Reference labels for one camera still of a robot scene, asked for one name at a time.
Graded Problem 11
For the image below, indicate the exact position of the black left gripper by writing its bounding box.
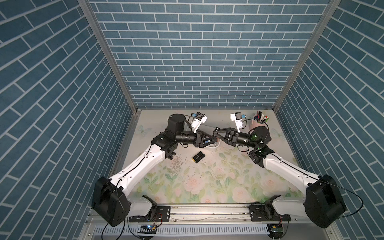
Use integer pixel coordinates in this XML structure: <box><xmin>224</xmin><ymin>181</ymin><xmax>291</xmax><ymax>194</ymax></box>
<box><xmin>173</xmin><ymin>128</ymin><xmax>215</xmax><ymax>149</ymax></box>

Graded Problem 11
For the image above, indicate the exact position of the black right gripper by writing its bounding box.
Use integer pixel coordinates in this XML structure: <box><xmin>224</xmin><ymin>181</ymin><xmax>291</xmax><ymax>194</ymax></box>
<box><xmin>214</xmin><ymin>129</ymin><xmax>258</xmax><ymax>151</ymax></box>

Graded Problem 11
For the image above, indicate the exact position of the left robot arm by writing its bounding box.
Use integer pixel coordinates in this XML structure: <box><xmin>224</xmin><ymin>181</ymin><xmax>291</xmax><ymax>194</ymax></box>
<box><xmin>92</xmin><ymin>113</ymin><xmax>217</xmax><ymax>227</ymax></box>

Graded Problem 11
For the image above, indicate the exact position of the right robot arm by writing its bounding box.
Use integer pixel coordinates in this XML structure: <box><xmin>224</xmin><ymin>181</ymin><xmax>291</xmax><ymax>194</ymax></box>
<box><xmin>214</xmin><ymin>126</ymin><xmax>347</xmax><ymax>229</ymax></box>

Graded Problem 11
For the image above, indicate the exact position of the white storage box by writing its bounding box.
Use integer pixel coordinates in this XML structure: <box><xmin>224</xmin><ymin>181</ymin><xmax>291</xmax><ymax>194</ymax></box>
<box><xmin>200</xmin><ymin>141</ymin><xmax>220</xmax><ymax>149</ymax></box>

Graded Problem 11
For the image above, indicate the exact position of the pink metal pen bucket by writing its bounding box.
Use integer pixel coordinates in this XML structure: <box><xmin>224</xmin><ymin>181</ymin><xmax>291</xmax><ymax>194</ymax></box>
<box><xmin>250</xmin><ymin>119</ymin><xmax>267</xmax><ymax>129</ymax></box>

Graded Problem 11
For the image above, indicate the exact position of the left green circuit board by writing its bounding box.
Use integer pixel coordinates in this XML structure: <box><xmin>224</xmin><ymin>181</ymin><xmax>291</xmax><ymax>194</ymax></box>
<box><xmin>138</xmin><ymin>225</ymin><xmax>157</xmax><ymax>235</ymax></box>

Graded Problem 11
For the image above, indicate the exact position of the green circuit board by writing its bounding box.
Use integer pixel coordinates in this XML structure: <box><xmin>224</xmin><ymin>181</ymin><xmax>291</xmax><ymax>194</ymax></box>
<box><xmin>138</xmin><ymin>225</ymin><xmax>157</xmax><ymax>235</ymax></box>
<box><xmin>267</xmin><ymin>225</ymin><xmax>284</xmax><ymax>240</ymax></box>

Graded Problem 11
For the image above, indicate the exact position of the right green circuit board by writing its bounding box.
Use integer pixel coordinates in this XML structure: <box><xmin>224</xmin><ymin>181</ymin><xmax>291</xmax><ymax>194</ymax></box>
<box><xmin>267</xmin><ymin>225</ymin><xmax>284</xmax><ymax>240</ymax></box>

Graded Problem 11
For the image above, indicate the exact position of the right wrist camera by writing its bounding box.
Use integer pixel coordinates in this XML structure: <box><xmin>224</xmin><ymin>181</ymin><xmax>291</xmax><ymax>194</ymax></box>
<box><xmin>230</xmin><ymin>112</ymin><xmax>247</xmax><ymax>132</ymax></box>

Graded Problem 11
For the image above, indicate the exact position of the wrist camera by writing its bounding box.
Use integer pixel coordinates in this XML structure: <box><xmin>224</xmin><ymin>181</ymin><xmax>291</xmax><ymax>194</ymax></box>
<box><xmin>230</xmin><ymin>112</ymin><xmax>247</xmax><ymax>132</ymax></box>
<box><xmin>191</xmin><ymin>112</ymin><xmax>208</xmax><ymax>134</ymax></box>

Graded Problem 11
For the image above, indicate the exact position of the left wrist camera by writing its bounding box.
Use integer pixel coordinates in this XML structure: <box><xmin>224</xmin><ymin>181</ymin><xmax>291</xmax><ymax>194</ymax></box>
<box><xmin>191</xmin><ymin>112</ymin><xmax>208</xmax><ymax>134</ymax></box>

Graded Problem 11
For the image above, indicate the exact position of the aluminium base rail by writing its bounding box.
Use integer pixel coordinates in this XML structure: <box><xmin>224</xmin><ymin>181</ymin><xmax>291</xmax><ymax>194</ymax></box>
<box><xmin>79</xmin><ymin>204</ymin><xmax>343</xmax><ymax>240</ymax></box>

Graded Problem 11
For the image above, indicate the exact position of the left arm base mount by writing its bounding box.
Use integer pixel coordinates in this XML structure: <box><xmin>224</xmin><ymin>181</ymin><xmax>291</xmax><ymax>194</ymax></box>
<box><xmin>129</xmin><ymin>205</ymin><xmax>171</xmax><ymax>224</ymax></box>

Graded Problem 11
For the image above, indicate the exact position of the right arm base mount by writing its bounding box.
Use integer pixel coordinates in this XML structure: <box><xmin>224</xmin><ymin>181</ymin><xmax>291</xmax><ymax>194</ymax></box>
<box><xmin>249</xmin><ymin>205</ymin><xmax>291</xmax><ymax>222</ymax></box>

